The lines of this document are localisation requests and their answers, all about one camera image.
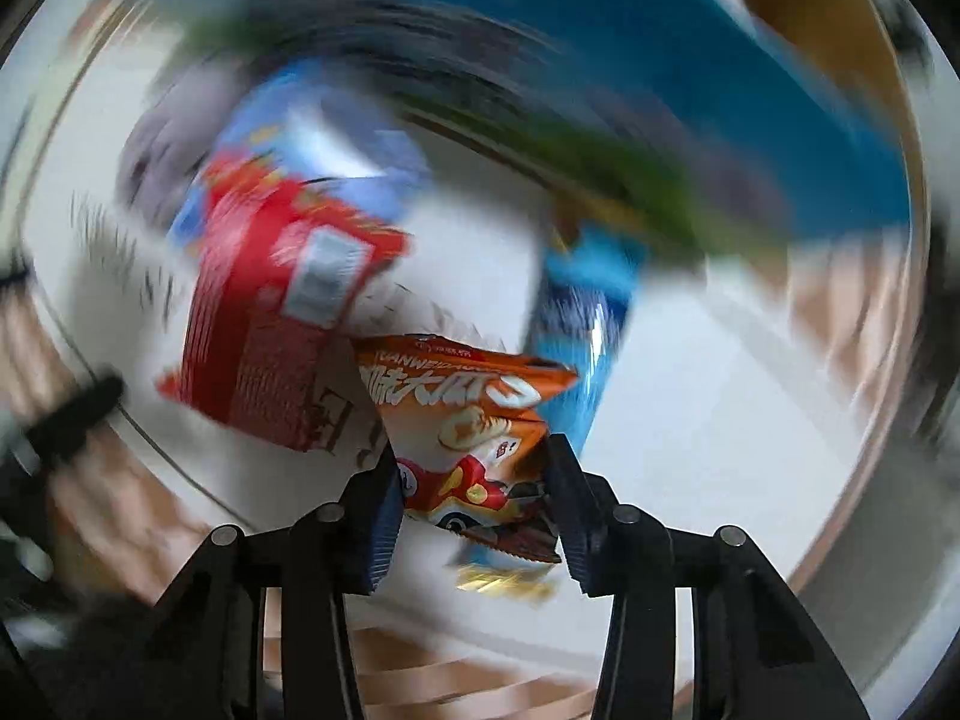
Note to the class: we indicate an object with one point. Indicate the grey soft object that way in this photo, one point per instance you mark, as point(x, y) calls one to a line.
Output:
point(161, 157)

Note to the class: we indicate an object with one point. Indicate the red snack packet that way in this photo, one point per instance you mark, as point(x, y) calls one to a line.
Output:
point(270, 307)

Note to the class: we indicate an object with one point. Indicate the orange snack packet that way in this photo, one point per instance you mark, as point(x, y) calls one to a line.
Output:
point(465, 435)

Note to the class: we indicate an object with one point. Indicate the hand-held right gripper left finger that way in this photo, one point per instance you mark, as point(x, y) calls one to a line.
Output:
point(384, 532)

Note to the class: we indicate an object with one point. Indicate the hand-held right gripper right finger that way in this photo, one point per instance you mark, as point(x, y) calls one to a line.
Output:
point(576, 532)

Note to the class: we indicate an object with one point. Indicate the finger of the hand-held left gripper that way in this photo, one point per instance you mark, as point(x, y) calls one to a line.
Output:
point(71, 412)

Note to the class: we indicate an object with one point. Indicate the light blue snack packet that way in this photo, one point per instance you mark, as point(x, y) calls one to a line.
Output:
point(315, 142)

